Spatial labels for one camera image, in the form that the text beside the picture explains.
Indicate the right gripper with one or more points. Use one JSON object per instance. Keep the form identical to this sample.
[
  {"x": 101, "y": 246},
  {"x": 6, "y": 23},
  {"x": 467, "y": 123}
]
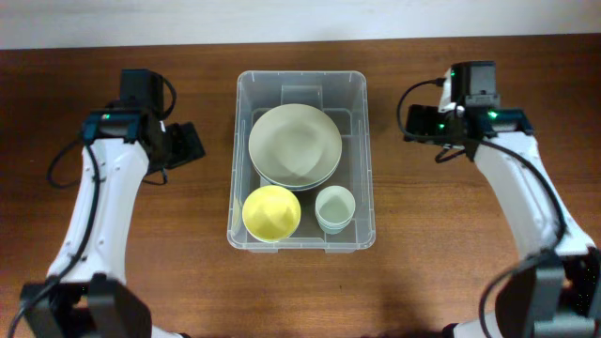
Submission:
[{"x": 427, "y": 114}]

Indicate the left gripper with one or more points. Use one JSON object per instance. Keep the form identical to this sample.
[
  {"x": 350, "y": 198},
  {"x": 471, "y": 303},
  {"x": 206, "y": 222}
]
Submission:
[{"x": 189, "y": 145}]

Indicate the clear plastic storage bin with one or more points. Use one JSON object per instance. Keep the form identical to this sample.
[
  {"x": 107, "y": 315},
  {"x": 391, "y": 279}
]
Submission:
[{"x": 342, "y": 95}]

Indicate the cream bowl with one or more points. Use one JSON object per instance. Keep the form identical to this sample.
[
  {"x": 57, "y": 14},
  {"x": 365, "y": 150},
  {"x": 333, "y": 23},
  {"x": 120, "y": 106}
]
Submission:
[{"x": 294, "y": 135}]

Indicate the dark blue bowl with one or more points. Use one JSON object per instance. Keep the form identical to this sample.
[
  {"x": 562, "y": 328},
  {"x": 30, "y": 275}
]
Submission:
[{"x": 299, "y": 179}]

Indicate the yellow small bowl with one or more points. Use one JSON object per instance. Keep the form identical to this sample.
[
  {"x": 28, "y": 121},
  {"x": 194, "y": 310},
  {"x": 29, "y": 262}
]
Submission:
[{"x": 271, "y": 213}]

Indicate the cream white cup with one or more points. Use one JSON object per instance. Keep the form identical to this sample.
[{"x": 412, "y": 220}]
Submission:
[{"x": 335, "y": 204}]

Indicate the light grey cup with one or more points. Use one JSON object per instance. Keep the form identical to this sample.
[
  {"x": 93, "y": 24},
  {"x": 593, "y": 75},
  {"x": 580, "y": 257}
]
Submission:
[{"x": 333, "y": 224}]

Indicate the mint green cup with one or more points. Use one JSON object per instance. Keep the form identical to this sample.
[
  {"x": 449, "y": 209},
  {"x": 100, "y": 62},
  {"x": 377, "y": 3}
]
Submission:
[{"x": 332, "y": 231}]

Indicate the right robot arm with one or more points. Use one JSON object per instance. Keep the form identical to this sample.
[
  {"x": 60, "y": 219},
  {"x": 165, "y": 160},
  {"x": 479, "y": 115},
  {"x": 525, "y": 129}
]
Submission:
[{"x": 554, "y": 289}]

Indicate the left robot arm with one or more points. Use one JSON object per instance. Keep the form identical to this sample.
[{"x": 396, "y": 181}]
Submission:
[{"x": 85, "y": 291}]

